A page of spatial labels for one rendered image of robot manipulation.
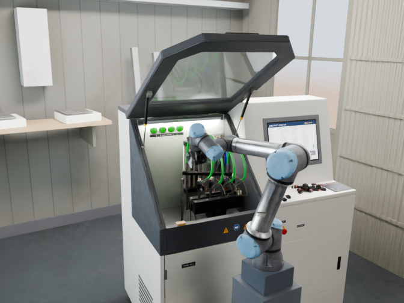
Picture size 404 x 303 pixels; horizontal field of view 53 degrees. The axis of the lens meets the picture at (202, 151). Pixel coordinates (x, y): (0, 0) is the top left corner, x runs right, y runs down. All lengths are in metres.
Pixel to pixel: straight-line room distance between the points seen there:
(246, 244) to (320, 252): 1.18
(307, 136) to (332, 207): 0.51
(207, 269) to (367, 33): 2.47
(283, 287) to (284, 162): 0.70
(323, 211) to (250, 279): 0.94
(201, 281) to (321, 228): 0.89
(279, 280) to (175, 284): 0.67
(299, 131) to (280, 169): 1.29
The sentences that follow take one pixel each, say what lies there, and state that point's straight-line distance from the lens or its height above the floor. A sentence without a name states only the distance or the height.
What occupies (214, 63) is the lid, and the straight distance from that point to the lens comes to 2.09.
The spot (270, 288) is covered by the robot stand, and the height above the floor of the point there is 0.83.
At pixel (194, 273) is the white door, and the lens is 2.46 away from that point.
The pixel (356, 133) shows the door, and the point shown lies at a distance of 3.98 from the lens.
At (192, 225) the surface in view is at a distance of 2.31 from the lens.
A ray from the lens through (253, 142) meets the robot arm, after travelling 1.87.
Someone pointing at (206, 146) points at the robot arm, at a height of 1.46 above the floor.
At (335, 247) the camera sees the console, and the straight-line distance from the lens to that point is 3.02.
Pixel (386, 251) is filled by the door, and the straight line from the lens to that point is 4.05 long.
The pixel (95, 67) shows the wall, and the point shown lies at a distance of 4.42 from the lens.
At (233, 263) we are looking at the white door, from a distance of 2.56.
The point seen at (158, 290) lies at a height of 0.56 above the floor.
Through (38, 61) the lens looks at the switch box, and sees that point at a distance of 4.09.
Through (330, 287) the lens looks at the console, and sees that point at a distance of 3.16.
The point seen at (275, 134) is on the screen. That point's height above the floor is 1.34.
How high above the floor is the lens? 1.92
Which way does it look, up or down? 15 degrees down
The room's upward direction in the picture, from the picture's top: 1 degrees clockwise
